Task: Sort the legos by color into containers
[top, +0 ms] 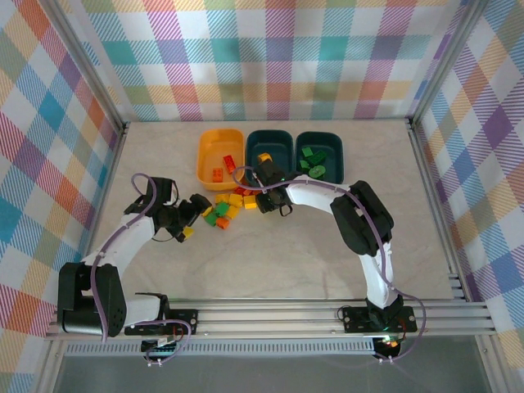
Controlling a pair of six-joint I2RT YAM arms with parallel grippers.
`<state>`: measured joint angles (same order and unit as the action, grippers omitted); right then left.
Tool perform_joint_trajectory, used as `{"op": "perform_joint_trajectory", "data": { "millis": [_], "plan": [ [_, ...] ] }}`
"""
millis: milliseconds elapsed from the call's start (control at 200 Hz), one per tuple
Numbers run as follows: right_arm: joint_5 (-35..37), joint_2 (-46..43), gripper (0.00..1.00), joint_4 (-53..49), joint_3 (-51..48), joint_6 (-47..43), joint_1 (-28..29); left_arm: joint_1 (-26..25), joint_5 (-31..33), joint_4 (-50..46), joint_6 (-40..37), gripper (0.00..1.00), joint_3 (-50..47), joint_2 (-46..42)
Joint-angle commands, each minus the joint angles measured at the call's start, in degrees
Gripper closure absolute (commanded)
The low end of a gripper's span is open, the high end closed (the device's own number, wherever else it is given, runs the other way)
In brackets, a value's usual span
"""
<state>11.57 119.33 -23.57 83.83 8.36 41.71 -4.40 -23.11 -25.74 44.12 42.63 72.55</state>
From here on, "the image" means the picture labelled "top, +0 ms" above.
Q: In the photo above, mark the large red-orange lego brick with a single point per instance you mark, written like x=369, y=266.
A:
x=230, y=162

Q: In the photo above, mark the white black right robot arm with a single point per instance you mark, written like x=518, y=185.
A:
x=311, y=196

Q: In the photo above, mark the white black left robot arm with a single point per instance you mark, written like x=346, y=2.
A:
x=123, y=241

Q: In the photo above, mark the teal plastic container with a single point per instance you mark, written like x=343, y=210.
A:
x=278, y=147
x=331, y=155

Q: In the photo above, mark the orange plastic container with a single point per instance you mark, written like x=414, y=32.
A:
x=221, y=151

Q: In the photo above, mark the green terminal controller board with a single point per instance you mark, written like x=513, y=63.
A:
x=163, y=350

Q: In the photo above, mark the plaid fabric backdrop panel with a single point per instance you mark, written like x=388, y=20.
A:
x=491, y=184
x=262, y=61
x=32, y=163

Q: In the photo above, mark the small controller board orange plug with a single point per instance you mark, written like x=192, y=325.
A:
x=391, y=344

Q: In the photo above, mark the aluminium side rail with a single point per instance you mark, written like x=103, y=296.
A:
x=100, y=213
x=438, y=213

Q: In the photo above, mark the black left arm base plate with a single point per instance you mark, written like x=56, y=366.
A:
x=184, y=321

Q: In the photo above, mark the aluminium mounting rail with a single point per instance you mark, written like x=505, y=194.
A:
x=266, y=319

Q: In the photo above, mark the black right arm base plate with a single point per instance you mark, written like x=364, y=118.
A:
x=356, y=319

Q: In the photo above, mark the aluminium frame post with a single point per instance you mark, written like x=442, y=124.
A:
x=448, y=61
x=88, y=65

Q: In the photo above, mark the aluminium lower frame strut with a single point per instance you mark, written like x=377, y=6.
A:
x=489, y=364
x=51, y=364

